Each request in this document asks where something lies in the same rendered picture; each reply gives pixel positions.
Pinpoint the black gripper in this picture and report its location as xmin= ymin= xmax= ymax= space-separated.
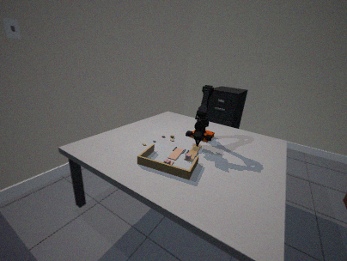
xmin=186 ymin=131 xmax=212 ymax=146

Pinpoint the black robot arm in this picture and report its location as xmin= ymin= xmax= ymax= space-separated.
xmin=194 ymin=85 xmax=214 ymax=140

